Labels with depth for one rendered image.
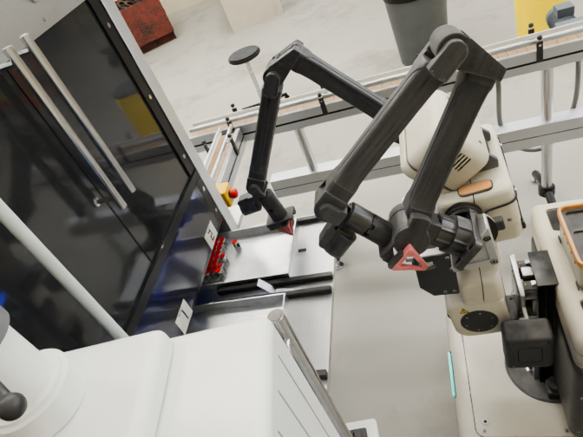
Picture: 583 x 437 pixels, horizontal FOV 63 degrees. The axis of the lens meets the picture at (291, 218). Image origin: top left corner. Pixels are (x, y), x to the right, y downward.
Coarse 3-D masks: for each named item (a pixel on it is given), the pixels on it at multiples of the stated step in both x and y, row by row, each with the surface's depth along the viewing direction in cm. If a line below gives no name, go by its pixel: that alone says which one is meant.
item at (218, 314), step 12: (240, 300) 151; (252, 300) 150; (264, 300) 150; (276, 300) 149; (288, 300) 148; (204, 312) 157; (216, 312) 155; (228, 312) 153; (240, 312) 151; (252, 312) 149; (264, 312) 148; (192, 324) 154; (204, 324) 152; (216, 324) 151; (228, 324) 149
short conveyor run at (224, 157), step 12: (228, 132) 229; (240, 132) 236; (204, 144) 225; (216, 144) 232; (228, 144) 228; (240, 144) 233; (216, 156) 223; (228, 156) 218; (240, 156) 231; (216, 168) 208; (228, 168) 214; (216, 180) 207; (228, 180) 212
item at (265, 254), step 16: (240, 240) 178; (256, 240) 175; (272, 240) 172; (288, 240) 169; (240, 256) 172; (256, 256) 169; (272, 256) 166; (288, 256) 163; (240, 272) 165; (256, 272) 162; (272, 272) 160; (288, 272) 153; (208, 288) 162
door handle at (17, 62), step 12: (12, 48) 88; (12, 60) 88; (0, 72) 92; (24, 72) 90; (36, 84) 92; (36, 96) 93; (48, 96) 94; (48, 108) 95; (60, 120) 97; (72, 132) 99; (72, 144) 100; (84, 156) 102; (96, 168) 105; (108, 180) 107; (108, 192) 108; (96, 204) 112; (120, 204) 111
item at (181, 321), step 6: (180, 306) 137; (186, 306) 140; (180, 312) 137; (186, 312) 139; (192, 312) 143; (180, 318) 136; (186, 318) 139; (180, 324) 136; (186, 324) 138; (186, 330) 138
